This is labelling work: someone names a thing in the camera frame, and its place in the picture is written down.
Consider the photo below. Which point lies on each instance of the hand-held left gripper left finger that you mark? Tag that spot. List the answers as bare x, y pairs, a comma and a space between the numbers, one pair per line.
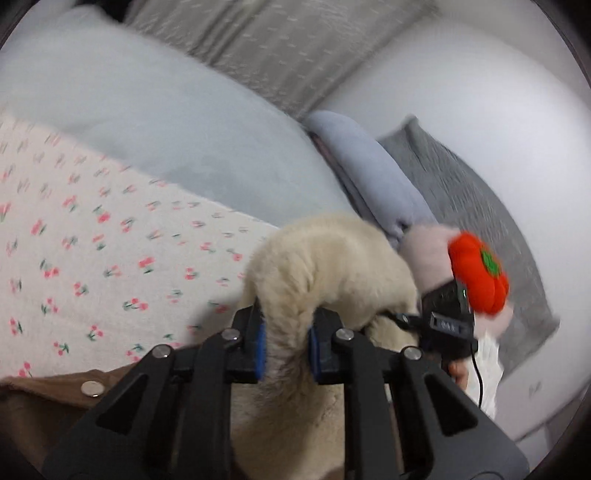
260, 344

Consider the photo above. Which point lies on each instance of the folded blue-grey blanket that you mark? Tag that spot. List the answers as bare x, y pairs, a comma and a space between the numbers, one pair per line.
369, 175

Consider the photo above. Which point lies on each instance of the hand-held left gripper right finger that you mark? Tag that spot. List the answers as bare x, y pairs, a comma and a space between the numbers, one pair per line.
315, 353

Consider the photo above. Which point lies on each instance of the bed with grey sheet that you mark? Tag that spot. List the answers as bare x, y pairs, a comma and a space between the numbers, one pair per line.
161, 106

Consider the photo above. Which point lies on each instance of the grey patterned curtain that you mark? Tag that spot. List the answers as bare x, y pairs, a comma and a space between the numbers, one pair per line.
277, 46

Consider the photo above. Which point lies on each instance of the person's right hand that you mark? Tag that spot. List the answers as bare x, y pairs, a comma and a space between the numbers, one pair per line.
458, 373

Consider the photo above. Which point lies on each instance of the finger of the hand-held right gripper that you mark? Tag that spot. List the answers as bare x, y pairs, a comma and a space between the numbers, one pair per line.
401, 319

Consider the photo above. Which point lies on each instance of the pale pink pillow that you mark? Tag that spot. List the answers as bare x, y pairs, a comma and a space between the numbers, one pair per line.
425, 254

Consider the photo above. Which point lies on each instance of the cherry printed blanket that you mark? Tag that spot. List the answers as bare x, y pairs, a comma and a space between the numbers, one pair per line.
92, 230

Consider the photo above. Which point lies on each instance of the white quilted cover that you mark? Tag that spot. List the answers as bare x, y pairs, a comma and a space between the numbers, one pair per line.
489, 364

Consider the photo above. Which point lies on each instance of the orange pumpkin cushion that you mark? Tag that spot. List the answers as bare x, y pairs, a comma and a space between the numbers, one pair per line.
475, 281

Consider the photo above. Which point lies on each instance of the grey quilted pillow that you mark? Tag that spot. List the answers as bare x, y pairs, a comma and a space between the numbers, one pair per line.
471, 198

